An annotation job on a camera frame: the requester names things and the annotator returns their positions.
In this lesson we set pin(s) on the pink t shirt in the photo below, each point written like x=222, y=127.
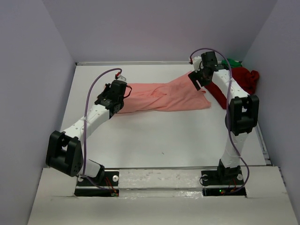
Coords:
x=176, y=95

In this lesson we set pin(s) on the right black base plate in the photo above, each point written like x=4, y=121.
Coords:
x=212, y=185

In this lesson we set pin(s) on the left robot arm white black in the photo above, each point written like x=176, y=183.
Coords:
x=66, y=152

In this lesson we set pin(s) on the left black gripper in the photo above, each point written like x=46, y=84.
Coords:
x=120, y=103

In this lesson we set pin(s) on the green t shirt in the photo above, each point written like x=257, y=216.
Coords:
x=233, y=63

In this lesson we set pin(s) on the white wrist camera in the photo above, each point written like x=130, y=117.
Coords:
x=120, y=78
x=195, y=62

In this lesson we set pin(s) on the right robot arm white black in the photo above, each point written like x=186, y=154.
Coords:
x=240, y=119

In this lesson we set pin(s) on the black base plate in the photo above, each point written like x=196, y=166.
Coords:
x=107, y=187
x=212, y=185

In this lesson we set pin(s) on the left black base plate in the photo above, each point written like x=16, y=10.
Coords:
x=107, y=187

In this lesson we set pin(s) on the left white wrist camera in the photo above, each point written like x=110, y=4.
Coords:
x=120, y=78

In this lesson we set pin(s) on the aluminium rail back edge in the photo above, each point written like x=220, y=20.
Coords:
x=121, y=63

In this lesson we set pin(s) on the aluminium rail front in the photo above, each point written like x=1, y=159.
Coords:
x=161, y=168

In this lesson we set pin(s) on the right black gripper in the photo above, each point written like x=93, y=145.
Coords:
x=195, y=79

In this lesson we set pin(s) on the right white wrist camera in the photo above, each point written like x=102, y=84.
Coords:
x=195, y=62

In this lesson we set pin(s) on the red t shirt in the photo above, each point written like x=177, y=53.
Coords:
x=247, y=81

